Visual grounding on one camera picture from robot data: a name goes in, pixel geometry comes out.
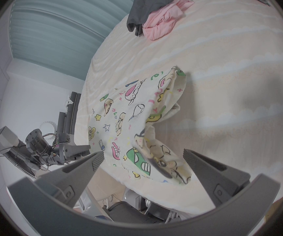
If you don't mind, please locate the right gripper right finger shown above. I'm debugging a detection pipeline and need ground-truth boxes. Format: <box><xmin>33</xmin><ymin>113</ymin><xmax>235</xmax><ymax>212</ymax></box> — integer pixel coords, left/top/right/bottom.
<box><xmin>183</xmin><ymin>148</ymin><xmax>251</xmax><ymax>207</ymax></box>

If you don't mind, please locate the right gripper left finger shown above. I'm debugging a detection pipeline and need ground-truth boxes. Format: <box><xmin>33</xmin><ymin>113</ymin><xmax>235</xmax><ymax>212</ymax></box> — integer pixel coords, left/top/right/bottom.
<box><xmin>34</xmin><ymin>151</ymin><xmax>105</xmax><ymax>209</ymax></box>

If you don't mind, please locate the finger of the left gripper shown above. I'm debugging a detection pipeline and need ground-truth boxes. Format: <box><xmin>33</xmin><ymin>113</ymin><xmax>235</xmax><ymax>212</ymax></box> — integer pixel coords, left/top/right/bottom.
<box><xmin>69</xmin><ymin>153</ymin><xmax>88</xmax><ymax>162</ymax></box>
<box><xmin>66</xmin><ymin>144</ymin><xmax>92</xmax><ymax>154</ymax></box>

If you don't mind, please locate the white printed pyjama top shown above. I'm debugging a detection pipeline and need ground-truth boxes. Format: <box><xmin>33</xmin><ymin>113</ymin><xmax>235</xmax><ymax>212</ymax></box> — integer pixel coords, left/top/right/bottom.
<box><xmin>87</xmin><ymin>66</ymin><xmax>192</xmax><ymax>185</ymax></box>

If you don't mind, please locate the bed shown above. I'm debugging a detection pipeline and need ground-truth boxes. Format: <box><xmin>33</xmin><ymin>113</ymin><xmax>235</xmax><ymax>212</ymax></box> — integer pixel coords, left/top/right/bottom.
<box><xmin>74</xmin><ymin>0</ymin><xmax>283</xmax><ymax>214</ymax></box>

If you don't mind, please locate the round mirror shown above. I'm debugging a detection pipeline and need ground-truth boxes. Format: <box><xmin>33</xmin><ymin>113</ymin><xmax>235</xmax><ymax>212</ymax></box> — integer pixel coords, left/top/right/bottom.
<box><xmin>40</xmin><ymin>121</ymin><xmax>58</xmax><ymax>140</ymax></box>

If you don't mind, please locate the dark grey dressing table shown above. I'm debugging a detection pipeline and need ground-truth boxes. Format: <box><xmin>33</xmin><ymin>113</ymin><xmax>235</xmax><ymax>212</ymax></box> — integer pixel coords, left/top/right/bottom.
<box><xmin>56</xmin><ymin>111</ymin><xmax>68</xmax><ymax>135</ymax></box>

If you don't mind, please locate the dark grey chest of drawers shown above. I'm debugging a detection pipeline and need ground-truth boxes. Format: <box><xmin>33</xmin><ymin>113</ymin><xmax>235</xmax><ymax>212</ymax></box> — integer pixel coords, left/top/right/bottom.
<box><xmin>66</xmin><ymin>91</ymin><xmax>82</xmax><ymax>133</ymax></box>

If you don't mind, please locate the blue-green curtain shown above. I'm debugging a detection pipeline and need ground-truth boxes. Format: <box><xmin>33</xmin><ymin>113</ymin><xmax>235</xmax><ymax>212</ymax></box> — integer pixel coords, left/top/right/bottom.
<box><xmin>8</xmin><ymin>0</ymin><xmax>142</xmax><ymax>82</ymax></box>

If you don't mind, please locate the pink garment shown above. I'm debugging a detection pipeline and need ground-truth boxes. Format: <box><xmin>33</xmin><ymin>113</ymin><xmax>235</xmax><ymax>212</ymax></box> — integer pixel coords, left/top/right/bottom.
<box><xmin>142</xmin><ymin>0</ymin><xmax>195</xmax><ymax>41</ymax></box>

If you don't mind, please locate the black garment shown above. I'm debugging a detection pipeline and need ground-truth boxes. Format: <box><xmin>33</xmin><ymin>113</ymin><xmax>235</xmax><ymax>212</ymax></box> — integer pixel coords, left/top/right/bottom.
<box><xmin>126</xmin><ymin>0</ymin><xmax>179</xmax><ymax>37</ymax></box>

